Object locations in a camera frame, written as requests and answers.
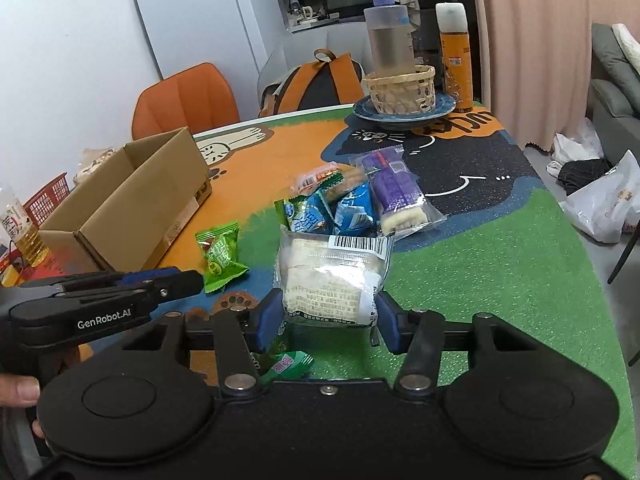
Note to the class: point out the black chair leg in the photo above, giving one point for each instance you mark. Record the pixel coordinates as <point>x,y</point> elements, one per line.
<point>622,260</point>

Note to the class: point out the white refrigerator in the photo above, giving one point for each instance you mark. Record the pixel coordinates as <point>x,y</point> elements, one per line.
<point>200,20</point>

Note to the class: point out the orange chair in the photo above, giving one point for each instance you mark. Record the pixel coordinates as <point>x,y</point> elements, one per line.
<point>185,100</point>

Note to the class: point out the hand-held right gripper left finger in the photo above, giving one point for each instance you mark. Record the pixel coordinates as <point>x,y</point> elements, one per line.
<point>264,325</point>

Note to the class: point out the clear biscuit packet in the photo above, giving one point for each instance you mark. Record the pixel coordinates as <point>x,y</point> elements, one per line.
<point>357,175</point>

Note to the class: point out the red plastic basket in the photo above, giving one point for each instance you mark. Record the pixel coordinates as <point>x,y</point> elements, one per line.
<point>47,197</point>

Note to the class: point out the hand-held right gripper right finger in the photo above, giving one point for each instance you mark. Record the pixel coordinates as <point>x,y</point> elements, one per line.
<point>391,325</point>

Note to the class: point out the wicker basket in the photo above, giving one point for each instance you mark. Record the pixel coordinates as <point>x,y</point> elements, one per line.
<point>400,90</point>

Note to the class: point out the small white plastic bag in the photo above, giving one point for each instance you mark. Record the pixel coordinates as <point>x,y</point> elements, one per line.
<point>575,142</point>

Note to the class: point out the pink curtain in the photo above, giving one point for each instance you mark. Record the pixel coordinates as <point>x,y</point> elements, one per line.
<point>525,35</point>

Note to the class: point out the cooking oil bottle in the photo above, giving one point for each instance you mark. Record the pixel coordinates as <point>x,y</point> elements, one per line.
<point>20,230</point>

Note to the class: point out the orange grey backpack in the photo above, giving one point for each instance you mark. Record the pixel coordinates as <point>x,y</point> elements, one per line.
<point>310,85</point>

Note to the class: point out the cardboard box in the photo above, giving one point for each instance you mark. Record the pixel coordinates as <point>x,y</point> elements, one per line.
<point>125,200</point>

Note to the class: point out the orange green snack packet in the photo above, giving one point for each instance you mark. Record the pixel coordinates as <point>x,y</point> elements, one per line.
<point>315,180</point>

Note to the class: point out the purple snack packet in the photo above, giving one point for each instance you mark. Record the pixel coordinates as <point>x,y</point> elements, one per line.
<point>400,190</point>

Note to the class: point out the orange spray can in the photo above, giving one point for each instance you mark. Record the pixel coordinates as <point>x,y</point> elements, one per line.
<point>455,60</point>

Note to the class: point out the patterned tissue pack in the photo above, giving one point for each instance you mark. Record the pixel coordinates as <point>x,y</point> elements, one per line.
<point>92,165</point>

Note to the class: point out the large white plastic bag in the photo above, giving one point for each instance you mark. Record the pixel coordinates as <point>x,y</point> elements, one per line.
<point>605,200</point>

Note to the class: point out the dark cloth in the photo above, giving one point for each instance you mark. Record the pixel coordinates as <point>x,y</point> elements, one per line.
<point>582,172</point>

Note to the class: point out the white bread packet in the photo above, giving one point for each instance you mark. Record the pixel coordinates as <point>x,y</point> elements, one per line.
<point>325,275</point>

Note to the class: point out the blue plate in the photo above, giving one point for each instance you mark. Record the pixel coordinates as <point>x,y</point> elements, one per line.
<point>370,111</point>

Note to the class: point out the person's left hand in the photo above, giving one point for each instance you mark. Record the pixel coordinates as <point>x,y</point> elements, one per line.
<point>17,391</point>

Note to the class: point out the small green pink packet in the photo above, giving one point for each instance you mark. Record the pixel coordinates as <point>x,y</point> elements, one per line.
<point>285,364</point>

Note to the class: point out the blue green snack packet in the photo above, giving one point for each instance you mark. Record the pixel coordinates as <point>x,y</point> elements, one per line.
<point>302,215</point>

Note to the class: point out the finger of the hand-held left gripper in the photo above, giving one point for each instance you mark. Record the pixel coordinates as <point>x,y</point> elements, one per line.
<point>180,286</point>
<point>150,276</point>

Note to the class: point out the white pillow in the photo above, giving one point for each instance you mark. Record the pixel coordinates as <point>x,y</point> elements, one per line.
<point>627,42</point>

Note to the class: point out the clear bottle purple cap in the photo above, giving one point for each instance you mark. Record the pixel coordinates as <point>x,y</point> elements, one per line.
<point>390,35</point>

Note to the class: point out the grey sofa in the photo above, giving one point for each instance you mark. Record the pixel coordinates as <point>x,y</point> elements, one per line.
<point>610,95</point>

